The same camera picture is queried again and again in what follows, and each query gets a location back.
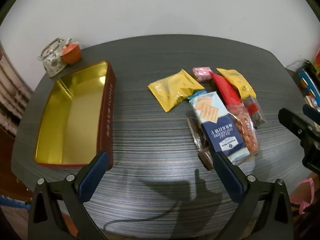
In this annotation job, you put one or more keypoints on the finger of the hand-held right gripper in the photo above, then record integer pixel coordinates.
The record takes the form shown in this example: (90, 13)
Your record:
(292, 121)
(312, 111)

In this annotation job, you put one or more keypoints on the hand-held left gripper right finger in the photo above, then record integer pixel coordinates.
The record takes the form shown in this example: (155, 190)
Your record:
(228, 177)

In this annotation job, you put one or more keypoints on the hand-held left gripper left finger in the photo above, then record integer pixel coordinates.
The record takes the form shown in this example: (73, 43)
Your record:
(92, 177)

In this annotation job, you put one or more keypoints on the dark striped red-label packet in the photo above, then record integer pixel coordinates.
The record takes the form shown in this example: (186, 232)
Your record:
(255, 112)

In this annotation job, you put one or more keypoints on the clear packet of orange nuts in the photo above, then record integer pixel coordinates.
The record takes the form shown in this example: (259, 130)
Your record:
(246, 130)

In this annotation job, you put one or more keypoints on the clear brown snack packet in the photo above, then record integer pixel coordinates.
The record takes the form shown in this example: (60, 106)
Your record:
(197, 136)

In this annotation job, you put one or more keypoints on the blue cracker packet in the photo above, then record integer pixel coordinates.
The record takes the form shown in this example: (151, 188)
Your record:
(215, 120)

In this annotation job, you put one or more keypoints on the red tin box gold inside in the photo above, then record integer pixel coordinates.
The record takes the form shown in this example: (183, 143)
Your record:
(75, 120)

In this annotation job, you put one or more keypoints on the small yellow snack packet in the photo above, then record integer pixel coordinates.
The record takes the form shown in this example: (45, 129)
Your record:
(237, 80)

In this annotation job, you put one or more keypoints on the pink candy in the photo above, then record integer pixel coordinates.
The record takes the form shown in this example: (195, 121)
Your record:
(201, 73)

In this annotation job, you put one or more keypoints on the large yellow snack packet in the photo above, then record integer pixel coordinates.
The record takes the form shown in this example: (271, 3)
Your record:
(172, 87)

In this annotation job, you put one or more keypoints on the pink ribbon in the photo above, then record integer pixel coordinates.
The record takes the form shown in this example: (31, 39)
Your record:
(310, 183)

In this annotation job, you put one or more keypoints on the blue box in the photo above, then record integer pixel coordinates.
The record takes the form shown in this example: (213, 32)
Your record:
(308, 82)

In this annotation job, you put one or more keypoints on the floral ceramic teapot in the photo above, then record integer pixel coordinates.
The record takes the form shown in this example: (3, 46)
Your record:
(53, 63)

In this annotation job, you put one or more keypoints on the patterned curtain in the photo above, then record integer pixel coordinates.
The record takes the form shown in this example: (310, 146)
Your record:
(12, 85)

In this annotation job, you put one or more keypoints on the orange tea cup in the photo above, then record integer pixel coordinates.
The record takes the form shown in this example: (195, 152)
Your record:
(71, 53)

